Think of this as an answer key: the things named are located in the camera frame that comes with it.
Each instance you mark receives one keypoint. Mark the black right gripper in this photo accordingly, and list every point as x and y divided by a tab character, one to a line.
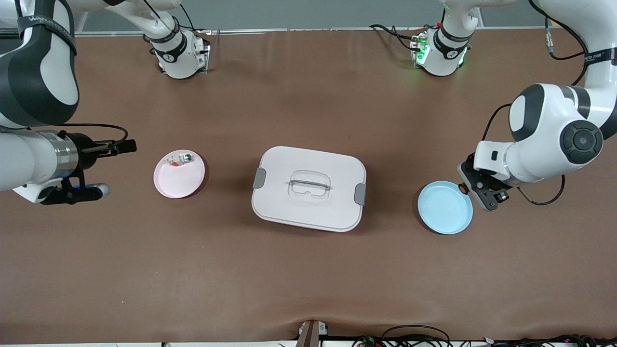
87	150

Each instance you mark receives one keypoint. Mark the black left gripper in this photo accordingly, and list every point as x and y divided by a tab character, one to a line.
498	185

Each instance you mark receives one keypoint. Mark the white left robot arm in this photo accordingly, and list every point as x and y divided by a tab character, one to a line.
544	144

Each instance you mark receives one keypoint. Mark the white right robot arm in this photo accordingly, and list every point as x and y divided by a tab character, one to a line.
38	72

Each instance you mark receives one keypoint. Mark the grey box latch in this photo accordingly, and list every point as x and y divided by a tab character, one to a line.
360	194
259	178

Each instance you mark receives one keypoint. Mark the white lidded storage box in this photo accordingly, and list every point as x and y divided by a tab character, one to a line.
308	212

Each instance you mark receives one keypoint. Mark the light blue round plate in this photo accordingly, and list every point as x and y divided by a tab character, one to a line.
444	212

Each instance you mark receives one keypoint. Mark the pink round plate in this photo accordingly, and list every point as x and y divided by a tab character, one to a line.
176	183

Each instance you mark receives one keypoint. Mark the white green push-button switch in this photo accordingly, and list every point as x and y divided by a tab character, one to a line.
181	158

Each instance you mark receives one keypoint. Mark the aluminium frame profile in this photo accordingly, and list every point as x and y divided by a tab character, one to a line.
7	33

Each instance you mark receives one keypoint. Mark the metal table edge bracket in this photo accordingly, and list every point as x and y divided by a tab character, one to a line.
311	335

